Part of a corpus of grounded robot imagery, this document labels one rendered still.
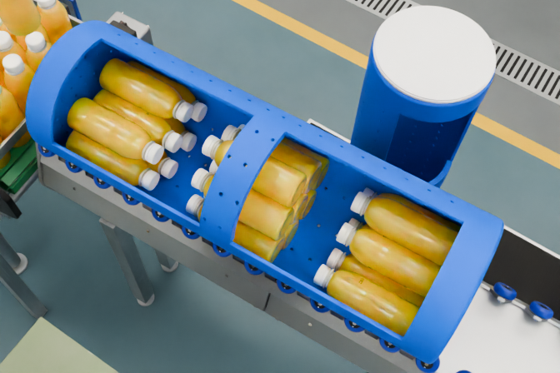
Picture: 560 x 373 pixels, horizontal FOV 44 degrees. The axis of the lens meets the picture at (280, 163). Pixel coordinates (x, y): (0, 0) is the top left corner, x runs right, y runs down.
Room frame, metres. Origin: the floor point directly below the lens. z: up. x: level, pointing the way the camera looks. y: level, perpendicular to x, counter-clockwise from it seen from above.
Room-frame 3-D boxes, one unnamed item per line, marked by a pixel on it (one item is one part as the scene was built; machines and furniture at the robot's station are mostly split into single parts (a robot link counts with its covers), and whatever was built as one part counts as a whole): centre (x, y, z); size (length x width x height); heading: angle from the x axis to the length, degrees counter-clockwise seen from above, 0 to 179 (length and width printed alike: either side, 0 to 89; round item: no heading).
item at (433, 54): (1.02, -0.34, 1.03); 0.28 x 0.28 x 0.01
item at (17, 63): (0.88, 0.57, 1.09); 0.04 x 0.04 x 0.02
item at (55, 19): (1.07, 0.54, 0.99); 0.07 x 0.07 x 0.18
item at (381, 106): (1.02, -0.34, 0.59); 0.28 x 0.28 x 0.88
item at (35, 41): (0.95, 0.54, 1.09); 0.04 x 0.04 x 0.02
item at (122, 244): (0.75, 0.43, 0.31); 0.06 x 0.06 x 0.63; 62
